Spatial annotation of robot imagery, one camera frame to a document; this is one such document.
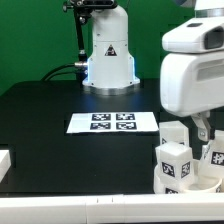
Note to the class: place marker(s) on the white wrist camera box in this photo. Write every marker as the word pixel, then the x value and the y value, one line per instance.
pixel 197 35

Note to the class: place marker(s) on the black camera stand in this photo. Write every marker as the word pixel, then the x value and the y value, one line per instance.
pixel 82 10

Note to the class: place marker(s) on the white paper marker sheet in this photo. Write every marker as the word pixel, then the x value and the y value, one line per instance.
pixel 112 122

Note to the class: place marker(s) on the white front rail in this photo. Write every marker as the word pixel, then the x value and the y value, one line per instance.
pixel 112 209

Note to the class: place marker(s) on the white round stool seat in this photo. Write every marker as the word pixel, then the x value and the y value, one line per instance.
pixel 202 184

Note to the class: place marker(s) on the white left block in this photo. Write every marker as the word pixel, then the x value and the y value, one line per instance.
pixel 5 163

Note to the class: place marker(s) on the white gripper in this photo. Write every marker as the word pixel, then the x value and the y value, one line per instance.
pixel 193 84

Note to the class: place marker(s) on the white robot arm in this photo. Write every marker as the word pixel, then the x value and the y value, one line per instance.
pixel 110 68

